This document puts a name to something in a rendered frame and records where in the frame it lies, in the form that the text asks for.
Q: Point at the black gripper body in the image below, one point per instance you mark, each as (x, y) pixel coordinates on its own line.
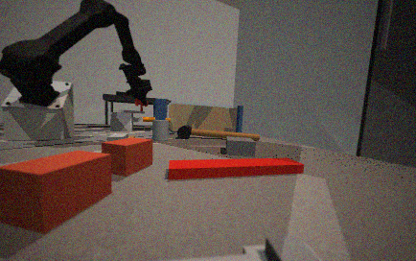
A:
(136, 87)

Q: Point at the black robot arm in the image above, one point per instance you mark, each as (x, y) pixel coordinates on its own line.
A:
(31, 64)

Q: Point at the red flat bar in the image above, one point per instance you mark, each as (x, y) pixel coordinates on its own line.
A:
(224, 168)

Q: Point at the red box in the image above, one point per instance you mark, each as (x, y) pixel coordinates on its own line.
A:
(128, 155)
(42, 193)

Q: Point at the wooden-handled black mallet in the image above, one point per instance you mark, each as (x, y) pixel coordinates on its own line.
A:
(185, 131)

